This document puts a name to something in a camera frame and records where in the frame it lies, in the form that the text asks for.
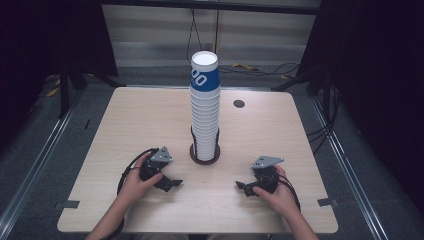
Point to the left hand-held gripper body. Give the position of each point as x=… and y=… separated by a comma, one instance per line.
x=156, y=166

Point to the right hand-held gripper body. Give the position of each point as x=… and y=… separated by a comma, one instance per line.
x=266, y=175

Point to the stack of white paper cups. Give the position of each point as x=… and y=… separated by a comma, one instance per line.
x=205, y=123

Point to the person's right hand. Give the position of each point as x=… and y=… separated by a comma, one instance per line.
x=280, y=198

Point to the person's left hand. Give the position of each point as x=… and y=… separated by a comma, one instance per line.
x=135, y=186

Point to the grey tape strip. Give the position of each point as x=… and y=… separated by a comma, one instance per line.
x=68, y=204
x=327, y=202

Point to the dark round table grommet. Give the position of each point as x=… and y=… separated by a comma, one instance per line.
x=239, y=103

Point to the yellow tape piece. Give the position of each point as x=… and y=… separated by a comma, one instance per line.
x=52, y=92
x=245, y=66

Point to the black stand leg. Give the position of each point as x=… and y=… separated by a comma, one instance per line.
x=64, y=96

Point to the black curtain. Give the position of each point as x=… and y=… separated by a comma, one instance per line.
x=376, y=83
x=40, y=50

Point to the metal floor rail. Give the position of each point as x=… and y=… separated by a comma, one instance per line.
x=36, y=163
x=346, y=166

